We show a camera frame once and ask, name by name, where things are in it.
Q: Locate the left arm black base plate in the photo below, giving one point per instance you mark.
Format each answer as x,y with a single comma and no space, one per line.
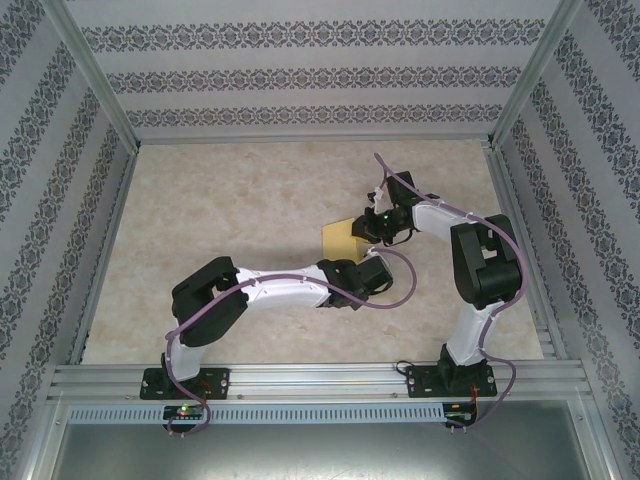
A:
217,385

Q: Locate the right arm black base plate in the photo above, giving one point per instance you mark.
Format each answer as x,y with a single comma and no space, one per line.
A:
420,382

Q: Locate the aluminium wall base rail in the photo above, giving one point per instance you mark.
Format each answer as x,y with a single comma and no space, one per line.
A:
310,138

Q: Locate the aluminium side rail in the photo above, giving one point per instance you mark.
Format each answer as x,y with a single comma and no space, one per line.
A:
105,255
502,185

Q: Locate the aluminium mounting rail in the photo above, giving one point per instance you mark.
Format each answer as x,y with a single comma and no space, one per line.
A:
315,382

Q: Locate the yellow square paper sheet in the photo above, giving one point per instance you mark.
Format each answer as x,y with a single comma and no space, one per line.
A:
340,240

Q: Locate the aluminium corner post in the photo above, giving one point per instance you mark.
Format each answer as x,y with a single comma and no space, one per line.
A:
535,70
90,70

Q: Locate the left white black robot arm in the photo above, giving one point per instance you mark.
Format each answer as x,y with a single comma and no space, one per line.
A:
285,287

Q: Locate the grey sheet metal panel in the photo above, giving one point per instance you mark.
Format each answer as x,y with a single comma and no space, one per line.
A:
320,455

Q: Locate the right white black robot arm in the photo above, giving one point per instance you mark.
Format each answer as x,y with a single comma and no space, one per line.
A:
487,265

